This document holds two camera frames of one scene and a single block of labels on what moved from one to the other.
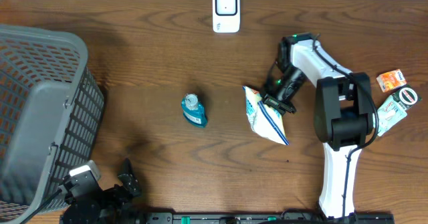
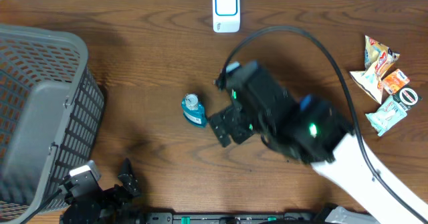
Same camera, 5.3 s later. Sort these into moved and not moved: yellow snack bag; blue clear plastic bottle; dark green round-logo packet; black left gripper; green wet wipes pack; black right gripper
Moved: black right gripper; yellow snack bag
Not moved: dark green round-logo packet; blue clear plastic bottle; green wet wipes pack; black left gripper
